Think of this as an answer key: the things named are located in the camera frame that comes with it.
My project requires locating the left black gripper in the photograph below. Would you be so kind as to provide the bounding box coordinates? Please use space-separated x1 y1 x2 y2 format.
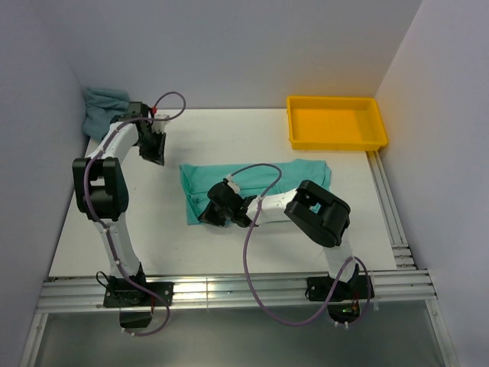
137 129 167 166

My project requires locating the teal green t-shirt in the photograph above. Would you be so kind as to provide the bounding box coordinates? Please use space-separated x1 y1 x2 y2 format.
180 159 332 226

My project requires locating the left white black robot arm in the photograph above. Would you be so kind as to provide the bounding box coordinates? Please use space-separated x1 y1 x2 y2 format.
72 102 173 337

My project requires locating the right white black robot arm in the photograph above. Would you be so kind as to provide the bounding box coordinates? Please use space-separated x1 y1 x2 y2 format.
198 179 374 302

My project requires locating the crumpled grey-blue t-shirt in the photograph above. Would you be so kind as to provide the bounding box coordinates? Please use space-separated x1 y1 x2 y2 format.
82 87 130 142

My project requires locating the yellow plastic tray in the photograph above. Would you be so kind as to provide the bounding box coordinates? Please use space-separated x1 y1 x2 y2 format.
287 96 388 151

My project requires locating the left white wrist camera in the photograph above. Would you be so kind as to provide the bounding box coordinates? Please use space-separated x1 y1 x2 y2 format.
150 107 169 134

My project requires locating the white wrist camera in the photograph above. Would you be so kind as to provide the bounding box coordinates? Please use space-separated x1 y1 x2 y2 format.
150 107 169 134
224 174 240 193

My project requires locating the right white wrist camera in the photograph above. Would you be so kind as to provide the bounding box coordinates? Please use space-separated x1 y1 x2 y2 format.
224 174 240 193

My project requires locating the aluminium front rail frame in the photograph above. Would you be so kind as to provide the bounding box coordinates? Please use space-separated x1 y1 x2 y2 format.
20 270 459 366

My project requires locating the aluminium right side rail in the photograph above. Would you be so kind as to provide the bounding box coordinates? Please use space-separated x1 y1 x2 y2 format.
367 152 437 302

